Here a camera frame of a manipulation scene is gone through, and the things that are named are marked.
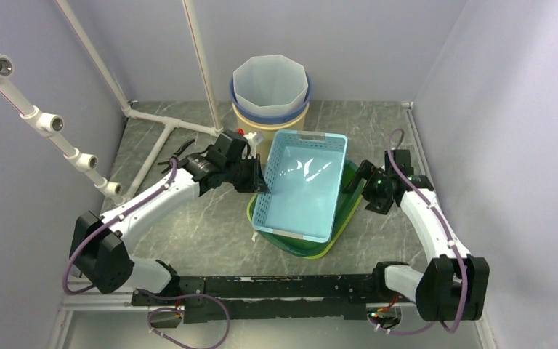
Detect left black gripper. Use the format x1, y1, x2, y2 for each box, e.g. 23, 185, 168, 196
224, 153, 269, 194

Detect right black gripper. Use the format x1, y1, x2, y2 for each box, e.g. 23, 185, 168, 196
343, 160, 393, 215

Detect lime green tub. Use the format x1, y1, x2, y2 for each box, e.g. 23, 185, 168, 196
246, 182, 363, 260

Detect light blue perforated basket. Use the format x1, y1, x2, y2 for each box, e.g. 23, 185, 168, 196
251, 129, 348, 243

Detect teal transparent tub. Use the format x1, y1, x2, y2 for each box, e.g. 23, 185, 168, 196
247, 159, 361, 259

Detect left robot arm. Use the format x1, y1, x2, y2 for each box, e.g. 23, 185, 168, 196
62, 130, 269, 305

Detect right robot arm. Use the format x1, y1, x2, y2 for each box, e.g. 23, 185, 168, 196
342, 149, 490, 323

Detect beige bucket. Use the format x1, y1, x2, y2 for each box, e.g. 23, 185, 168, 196
232, 103, 310, 166

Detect blue bucket rim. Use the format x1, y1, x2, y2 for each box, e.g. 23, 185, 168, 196
229, 73, 313, 124

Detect translucent white bucket liner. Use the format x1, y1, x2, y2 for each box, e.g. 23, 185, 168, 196
232, 55, 307, 111

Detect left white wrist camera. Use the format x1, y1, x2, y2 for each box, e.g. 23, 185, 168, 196
236, 128, 264, 159

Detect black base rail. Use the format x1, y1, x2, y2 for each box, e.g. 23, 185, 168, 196
132, 273, 407, 324

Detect white PVC pipe frame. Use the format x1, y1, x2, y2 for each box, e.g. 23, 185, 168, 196
0, 0, 225, 206

